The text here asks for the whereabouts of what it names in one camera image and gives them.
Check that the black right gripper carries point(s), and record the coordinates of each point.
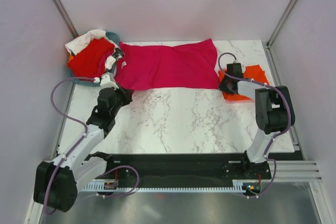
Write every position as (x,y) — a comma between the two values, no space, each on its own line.
(221,87)

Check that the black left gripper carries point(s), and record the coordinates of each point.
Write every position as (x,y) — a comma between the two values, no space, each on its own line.
(126,94)

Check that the magenta t shirt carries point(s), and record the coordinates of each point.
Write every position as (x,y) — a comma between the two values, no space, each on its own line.
(159,66)

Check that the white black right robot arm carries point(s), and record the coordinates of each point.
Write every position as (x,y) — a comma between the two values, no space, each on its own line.
(273,109)

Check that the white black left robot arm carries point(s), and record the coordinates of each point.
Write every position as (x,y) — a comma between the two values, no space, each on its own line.
(58,182)

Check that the folded orange t shirt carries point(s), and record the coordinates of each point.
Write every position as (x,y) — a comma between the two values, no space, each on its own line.
(249,79)

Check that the teal laundry basket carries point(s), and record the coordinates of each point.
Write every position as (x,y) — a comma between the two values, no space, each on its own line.
(78,81)

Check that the red t shirt in basket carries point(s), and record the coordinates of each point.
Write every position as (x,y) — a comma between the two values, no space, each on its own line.
(90,61)

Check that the white black t shirt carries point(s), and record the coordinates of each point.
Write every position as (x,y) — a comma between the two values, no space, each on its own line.
(84,40)

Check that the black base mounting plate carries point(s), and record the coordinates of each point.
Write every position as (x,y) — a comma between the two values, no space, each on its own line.
(129,178)

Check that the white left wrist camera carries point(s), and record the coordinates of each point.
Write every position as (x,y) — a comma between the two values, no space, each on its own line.
(106,81)

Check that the white slotted cable duct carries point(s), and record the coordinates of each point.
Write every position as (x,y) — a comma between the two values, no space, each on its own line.
(107,186)

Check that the aluminium frame rail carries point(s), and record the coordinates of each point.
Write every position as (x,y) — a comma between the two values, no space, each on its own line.
(302,174)

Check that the right aluminium corner post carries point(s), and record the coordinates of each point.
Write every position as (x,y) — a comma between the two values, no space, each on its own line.
(283,18)

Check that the aluminium corner post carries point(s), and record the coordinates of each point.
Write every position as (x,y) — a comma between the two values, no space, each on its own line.
(283,18)
(65,17)

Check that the left aluminium corner post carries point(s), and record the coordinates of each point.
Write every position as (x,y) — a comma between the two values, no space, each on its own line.
(65,17)

